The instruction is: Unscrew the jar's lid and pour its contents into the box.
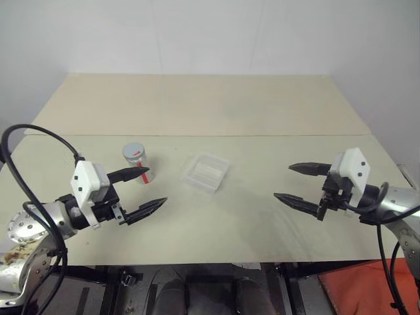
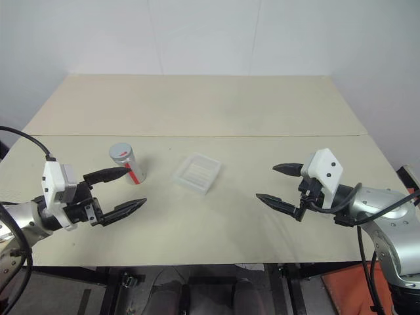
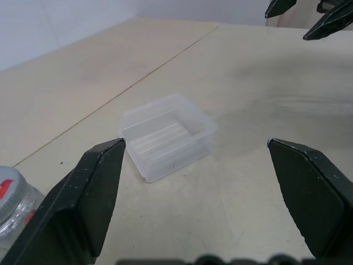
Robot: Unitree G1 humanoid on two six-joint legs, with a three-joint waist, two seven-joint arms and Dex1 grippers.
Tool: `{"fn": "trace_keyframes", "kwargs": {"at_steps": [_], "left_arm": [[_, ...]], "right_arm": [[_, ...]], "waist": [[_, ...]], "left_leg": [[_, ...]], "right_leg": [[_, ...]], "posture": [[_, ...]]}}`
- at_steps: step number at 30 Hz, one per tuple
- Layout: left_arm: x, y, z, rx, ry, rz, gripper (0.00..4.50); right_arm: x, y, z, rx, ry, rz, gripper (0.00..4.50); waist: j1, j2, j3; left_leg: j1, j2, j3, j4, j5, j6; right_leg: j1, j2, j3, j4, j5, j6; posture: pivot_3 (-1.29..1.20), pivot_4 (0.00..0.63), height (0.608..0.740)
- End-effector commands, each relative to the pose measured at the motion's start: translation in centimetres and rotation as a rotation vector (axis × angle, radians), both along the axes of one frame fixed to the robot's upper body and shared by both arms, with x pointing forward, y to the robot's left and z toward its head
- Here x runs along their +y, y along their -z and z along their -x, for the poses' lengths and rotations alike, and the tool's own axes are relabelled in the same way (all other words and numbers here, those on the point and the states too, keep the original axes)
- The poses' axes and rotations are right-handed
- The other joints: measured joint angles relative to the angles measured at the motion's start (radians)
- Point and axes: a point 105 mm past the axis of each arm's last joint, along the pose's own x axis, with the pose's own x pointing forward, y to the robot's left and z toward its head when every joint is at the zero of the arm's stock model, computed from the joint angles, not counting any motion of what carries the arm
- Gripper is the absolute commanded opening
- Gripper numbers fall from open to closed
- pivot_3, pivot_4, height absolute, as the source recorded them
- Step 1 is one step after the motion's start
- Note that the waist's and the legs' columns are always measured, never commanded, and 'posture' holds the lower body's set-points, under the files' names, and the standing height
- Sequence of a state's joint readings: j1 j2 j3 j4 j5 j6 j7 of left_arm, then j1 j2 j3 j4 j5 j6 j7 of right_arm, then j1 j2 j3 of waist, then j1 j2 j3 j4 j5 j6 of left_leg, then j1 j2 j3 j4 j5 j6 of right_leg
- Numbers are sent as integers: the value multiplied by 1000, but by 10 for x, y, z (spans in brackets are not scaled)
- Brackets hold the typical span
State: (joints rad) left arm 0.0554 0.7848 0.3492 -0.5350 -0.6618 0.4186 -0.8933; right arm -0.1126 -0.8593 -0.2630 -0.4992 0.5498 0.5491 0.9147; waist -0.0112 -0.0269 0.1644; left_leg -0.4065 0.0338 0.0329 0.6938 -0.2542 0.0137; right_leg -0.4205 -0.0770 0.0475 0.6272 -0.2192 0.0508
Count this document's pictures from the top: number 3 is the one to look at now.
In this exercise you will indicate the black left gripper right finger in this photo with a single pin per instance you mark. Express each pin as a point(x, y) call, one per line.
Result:
point(317, 198)

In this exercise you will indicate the silver bottle with red stripe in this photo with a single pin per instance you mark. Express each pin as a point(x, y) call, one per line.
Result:
point(16, 220)

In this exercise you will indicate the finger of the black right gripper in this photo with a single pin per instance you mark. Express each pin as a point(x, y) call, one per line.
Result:
point(331, 23)
point(278, 7)

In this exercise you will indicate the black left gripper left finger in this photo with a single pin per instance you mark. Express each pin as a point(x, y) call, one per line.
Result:
point(74, 209)

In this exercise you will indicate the clear plastic rectangular container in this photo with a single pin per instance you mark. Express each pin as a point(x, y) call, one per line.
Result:
point(168, 138)

